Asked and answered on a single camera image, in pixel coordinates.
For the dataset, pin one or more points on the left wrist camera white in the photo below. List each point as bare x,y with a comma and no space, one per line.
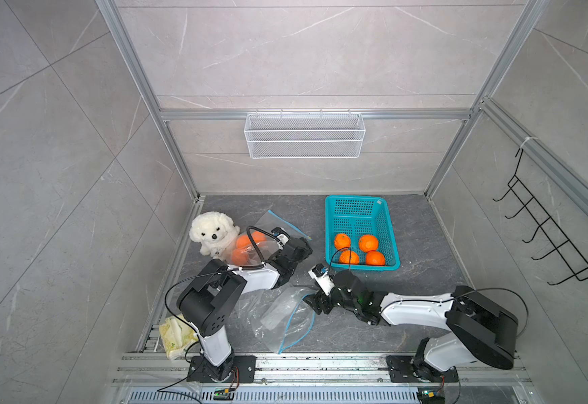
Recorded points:
281,235

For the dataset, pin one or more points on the white plush dog toy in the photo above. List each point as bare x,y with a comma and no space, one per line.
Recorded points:
215,231

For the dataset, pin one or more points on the orange one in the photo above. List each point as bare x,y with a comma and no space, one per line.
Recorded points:
375,258

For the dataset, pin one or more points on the aluminium mounting rail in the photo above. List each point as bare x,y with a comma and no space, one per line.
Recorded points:
333,369

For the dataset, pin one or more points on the orange seven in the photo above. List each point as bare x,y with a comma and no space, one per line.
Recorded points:
240,257

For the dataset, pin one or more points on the orange six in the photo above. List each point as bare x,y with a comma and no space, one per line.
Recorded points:
258,236

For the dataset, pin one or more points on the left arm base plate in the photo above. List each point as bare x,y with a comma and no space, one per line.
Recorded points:
239,368

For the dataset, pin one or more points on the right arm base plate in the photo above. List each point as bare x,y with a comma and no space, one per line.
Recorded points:
410,371

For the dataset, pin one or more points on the orange two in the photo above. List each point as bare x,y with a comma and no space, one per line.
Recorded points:
349,257

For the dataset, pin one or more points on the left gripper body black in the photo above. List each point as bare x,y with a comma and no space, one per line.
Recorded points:
306,251

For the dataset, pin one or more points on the teal plastic basket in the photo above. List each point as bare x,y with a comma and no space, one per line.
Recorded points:
357,216

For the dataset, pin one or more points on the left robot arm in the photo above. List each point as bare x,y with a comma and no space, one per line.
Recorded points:
207,302

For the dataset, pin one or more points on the clear zip-top bag blue seal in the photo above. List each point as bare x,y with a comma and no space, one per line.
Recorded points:
280,319

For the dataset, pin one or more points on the orange three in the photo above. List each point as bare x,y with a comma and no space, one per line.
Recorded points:
342,241

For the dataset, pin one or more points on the orange five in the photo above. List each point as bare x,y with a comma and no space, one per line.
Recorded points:
242,241

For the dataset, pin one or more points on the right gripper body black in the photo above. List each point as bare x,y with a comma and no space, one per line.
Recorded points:
333,299

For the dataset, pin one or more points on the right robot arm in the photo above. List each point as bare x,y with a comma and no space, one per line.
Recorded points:
476,328

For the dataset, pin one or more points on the black wire hook rack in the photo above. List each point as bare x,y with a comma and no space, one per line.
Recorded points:
545,226

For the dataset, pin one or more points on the orange four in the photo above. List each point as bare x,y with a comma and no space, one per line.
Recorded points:
368,243

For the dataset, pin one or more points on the yellow plush toy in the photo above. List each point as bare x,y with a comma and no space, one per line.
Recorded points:
176,337

